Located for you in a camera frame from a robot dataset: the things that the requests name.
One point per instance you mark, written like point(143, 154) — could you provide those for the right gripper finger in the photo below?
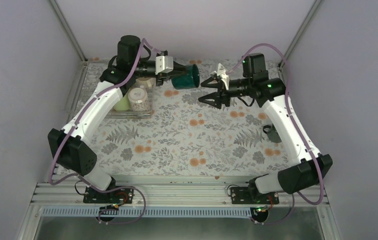
point(214, 99)
point(213, 83)

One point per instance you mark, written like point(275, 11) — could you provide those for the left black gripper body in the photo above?
point(161, 77)

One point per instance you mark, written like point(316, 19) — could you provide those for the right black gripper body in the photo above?
point(246, 81)

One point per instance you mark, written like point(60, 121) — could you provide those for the dark teal mug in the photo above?
point(189, 80)

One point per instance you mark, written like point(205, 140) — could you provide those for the dark grey-green mug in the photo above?
point(271, 133)

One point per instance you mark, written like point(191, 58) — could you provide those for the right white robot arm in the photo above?
point(306, 164)

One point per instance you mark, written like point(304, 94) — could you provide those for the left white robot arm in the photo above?
point(71, 154)

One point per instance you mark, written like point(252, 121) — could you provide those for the clear acrylic dish rack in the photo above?
point(93, 100)

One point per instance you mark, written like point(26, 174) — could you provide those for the beige brown mug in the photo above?
point(146, 82)

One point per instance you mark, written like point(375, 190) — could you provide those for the white patterned cup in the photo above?
point(138, 98)

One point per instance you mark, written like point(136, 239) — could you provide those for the light green cup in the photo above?
point(122, 105)

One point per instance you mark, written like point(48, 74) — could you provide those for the floral patterned tablecloth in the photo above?
point(184, 137)

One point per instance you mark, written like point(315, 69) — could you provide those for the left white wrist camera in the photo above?
point(164, 63)

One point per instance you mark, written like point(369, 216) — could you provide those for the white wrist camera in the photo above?
point(164, 63)
point(221, 73)

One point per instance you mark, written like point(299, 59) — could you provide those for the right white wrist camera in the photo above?
point(221, 73)

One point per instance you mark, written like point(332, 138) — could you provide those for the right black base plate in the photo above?
point(245, 196)

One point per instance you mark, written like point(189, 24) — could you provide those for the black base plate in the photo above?
point(121, 196)
point(245, 196)

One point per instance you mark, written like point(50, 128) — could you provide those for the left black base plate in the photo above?
point(121, 196)

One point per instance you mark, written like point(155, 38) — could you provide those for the aluminium mounting rail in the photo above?
point(164, 190)

